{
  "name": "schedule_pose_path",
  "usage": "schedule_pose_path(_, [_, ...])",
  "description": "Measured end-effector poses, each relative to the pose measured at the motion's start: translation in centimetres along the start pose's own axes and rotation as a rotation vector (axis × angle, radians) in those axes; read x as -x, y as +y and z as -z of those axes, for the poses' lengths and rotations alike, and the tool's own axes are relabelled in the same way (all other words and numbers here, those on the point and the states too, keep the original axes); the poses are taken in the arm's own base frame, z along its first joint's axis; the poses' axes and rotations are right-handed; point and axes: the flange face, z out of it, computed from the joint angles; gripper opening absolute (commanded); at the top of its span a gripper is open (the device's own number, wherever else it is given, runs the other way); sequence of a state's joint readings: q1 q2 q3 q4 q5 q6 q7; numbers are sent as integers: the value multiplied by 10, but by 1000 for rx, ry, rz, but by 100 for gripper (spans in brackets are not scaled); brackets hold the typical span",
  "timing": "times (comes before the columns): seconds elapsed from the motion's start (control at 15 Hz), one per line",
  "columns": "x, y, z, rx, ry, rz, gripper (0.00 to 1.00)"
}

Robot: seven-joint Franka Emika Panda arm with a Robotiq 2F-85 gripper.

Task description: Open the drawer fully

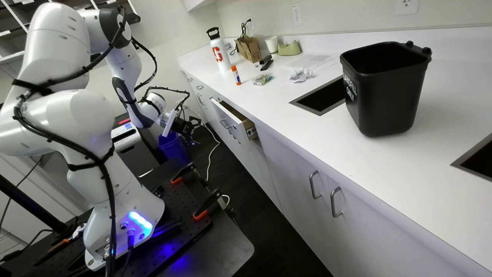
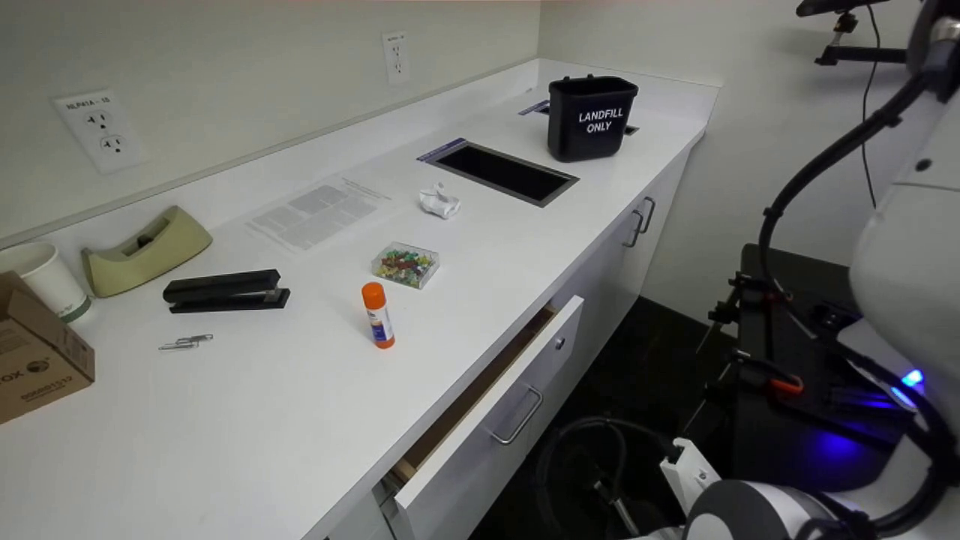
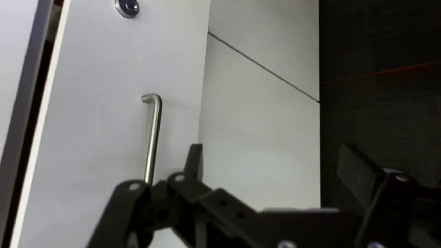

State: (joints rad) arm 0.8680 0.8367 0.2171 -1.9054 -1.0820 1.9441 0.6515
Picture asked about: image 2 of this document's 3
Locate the printed paper sheet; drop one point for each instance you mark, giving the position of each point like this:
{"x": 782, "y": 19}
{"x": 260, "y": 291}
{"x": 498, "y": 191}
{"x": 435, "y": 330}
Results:
{"x": 315, "y": 211}

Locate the white wall outlet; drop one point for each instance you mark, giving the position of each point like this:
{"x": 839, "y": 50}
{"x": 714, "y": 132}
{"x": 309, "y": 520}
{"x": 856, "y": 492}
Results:
{"x": 397, "y": 55}
{"x": 101, "y": 130}

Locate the beige tape dispenser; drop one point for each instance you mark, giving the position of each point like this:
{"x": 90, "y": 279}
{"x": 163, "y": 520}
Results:
{"x": 151, "y": 255}

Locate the black camera on stand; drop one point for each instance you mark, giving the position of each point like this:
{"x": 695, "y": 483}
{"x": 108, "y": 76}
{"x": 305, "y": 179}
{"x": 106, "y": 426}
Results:
{"x": 843, "y": 15}

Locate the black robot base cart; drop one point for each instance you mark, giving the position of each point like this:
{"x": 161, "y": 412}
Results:
{"x": 791, "y": 439}

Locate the glue stick with orange cap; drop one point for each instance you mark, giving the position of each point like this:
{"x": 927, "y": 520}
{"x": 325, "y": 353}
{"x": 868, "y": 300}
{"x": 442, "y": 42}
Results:
{"x": 379, "y": 318}

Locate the black landfill bin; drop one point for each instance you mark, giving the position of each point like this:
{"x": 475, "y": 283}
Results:
{"x": 589, "y": 120}

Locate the white counter cabinet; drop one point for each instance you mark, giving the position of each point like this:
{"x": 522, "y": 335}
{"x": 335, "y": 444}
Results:
{"x": 618, "y": 285}

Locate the small white clips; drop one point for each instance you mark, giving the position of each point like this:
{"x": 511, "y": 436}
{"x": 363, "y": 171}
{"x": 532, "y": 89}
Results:
{"x": 439, "y": 203}

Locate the brown cardboard box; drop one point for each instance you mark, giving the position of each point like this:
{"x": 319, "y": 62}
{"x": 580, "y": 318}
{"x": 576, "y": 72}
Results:
{"x": 34, "y": 360}

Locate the black stapler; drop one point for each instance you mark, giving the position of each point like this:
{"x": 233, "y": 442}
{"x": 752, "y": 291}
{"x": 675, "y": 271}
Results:
{"x": 225, "y": 288}

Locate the white drawer with wooden interior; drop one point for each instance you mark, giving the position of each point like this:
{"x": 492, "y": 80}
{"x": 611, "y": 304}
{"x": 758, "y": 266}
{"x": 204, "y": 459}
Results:
{"x": 521, "y": 401}

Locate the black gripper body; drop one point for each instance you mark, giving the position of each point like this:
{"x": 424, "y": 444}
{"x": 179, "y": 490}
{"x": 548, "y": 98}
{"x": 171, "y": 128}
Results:
{"x": 649, "y": 479}

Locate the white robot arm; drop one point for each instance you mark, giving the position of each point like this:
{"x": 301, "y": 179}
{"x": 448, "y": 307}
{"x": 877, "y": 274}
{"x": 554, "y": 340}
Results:
{"x": 900, "y": 260}

